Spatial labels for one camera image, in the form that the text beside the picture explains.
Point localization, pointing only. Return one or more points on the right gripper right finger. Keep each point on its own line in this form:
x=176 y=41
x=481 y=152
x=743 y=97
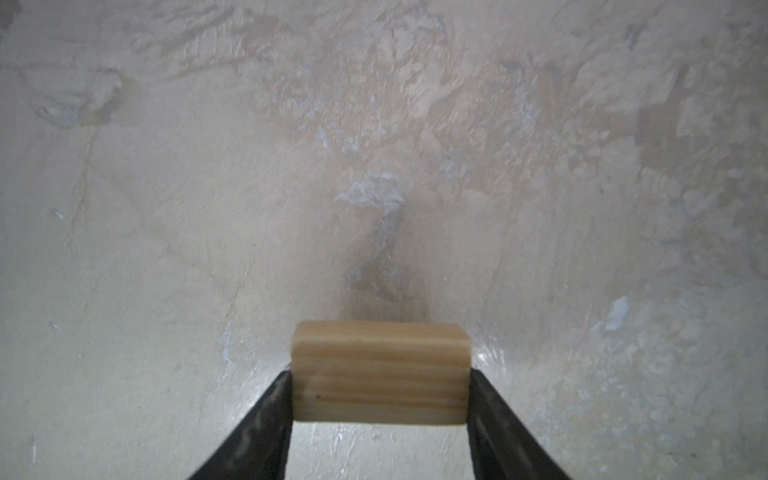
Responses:
x=501 y=447

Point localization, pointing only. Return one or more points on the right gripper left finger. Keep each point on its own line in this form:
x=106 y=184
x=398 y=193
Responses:
x=258 y=447

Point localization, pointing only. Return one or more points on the wood block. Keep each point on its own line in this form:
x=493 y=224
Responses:
x=380 y=372

